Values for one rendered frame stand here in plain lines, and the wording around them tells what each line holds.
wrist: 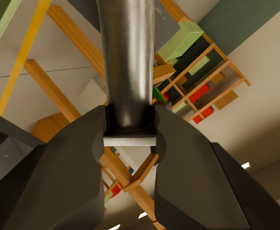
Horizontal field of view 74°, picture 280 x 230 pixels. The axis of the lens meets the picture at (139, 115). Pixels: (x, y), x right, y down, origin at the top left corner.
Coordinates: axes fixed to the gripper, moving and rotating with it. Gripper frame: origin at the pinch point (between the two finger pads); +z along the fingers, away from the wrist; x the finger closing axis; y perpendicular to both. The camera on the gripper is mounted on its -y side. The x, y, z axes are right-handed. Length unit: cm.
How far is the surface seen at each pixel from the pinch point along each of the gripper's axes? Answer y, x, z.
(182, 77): 184, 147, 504
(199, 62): 137, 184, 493
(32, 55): 39, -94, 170
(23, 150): 5.1, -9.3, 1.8
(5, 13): -4.5, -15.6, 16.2
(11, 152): 4.6, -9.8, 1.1
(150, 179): 632, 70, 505
